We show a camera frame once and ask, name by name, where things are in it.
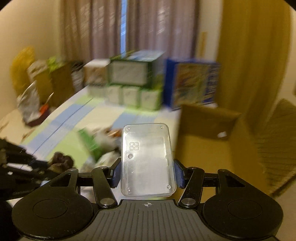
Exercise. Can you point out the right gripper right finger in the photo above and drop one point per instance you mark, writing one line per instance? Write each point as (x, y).
(191, 180)

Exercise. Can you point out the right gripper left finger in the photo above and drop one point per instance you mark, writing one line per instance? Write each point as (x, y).
(104, 180)

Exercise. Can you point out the green medicine box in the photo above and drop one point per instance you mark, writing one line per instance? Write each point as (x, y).
(90, 144)

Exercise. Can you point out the white waffle cloth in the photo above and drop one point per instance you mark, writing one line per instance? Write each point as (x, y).
(108, 140)

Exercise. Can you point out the clear plastic case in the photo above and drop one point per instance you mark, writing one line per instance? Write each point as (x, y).
(147, 166)

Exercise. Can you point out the checkered tablecloth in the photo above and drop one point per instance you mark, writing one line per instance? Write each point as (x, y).
(59, 131)

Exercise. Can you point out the white plastic bag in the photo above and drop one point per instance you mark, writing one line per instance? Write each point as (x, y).
(28, 103)

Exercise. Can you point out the left tissue pack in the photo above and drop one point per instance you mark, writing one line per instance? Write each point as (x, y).
(114, 94)

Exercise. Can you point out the tissue pack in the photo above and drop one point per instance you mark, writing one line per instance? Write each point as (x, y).
(114, 94)
(150, 99)
(130, 96)

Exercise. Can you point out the middle tissue pack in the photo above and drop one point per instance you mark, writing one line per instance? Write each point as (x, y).
(130, 96)

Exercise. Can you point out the right tissue pack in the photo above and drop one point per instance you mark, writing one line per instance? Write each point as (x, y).
(150, 99)

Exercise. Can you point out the yellow plastic bag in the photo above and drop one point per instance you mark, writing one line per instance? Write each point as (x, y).
(18, 70)

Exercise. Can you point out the quilted brown chair cushion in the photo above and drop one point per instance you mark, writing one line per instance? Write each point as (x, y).
(276, 148)

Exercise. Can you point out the blue milk carton box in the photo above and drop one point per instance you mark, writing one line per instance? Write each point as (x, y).
(189, 81)

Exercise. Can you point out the brown cardboard box on floor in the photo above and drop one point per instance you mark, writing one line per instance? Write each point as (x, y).
(55, 87)

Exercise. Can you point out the white beige product box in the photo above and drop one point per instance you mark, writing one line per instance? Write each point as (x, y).
(95, 72)

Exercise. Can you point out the green printed box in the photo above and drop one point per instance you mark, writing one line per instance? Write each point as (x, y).
(144, 68)

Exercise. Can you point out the wooden door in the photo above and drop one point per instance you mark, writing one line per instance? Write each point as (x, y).
(253, 52)

